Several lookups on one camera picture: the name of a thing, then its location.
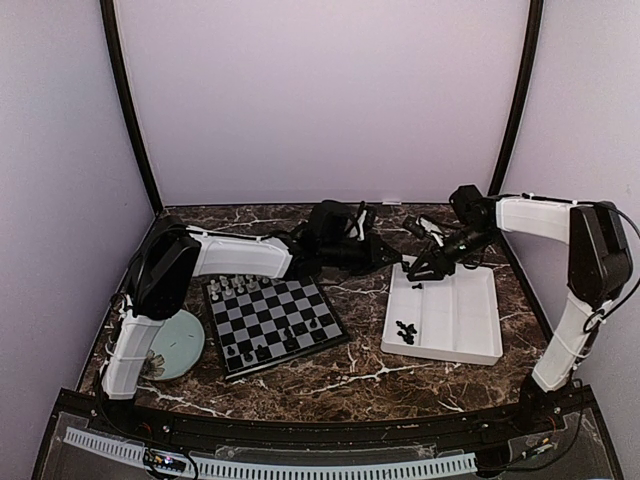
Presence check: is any black chess pawn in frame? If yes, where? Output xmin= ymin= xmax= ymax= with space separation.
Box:
xmin=284 ymin=328 xmax=296 ymax=351

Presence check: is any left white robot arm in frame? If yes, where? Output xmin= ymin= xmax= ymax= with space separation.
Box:
xmin=95 ymin=216 xmax=402 ymax=436

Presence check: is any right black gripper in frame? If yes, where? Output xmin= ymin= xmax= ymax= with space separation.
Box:
xmin=408 ymin=224 xmax=496 ymax=281

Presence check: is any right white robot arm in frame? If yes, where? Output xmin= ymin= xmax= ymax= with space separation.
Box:
xmin=403 ymin=185 xmax=634 ymax=393

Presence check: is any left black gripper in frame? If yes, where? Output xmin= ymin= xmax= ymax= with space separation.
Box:
xmin=322 ymin=233 xmax=403 ymax=276

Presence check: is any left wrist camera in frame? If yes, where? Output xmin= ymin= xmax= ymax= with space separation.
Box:
xmin=308 ymin=200 xmax=377 ymax=242

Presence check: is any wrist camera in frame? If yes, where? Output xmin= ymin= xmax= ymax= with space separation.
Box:
xmin=308 ymin=200 xmax=377 ymax=242
xmin=449 ymin=185 xmax=482 ymax=224

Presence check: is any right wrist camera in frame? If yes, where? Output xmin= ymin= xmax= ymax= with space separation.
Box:
xmin=449 ymin=185 xmax=482 ymax=224

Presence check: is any white plastic tray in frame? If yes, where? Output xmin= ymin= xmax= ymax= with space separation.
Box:
xmin=381 ymin=264 xmax=503 ymax=366

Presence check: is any white slotted cable duct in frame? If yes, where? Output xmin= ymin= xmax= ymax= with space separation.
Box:
xmin=62 ymin=427 xmax=477 ymax=479

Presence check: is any black frame post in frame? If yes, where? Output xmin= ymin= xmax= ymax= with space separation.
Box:
xmin=99 ymin=0 xmax=164 ymax=216
xmin=488 ymin=0 xmax=544 ymax=196

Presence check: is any black front rail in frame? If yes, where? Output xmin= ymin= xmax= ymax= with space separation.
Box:
xmin=54 ymin=389 xmax=596 ymax=451

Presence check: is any black and white chessboard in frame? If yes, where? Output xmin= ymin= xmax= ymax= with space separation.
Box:
xmin=202 ymin=275 xmax=350 ymax=381

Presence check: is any black chess pieces pile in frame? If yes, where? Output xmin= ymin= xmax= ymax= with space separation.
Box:
xmin=395 ymin=320 xmax=417 ymax=345

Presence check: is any green floral ceramic plate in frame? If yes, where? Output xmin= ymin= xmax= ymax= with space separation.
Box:
xmin=140 ymin=310 xmax=205 ymax=381

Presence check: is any right black frame post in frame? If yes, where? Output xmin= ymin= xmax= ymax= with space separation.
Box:
xmin=488 ymin=0 xmax=544 ymax=196

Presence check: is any left black frame post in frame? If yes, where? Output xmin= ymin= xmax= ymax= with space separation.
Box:
xmin=99 ymin=0 xmax=164 ymax=216

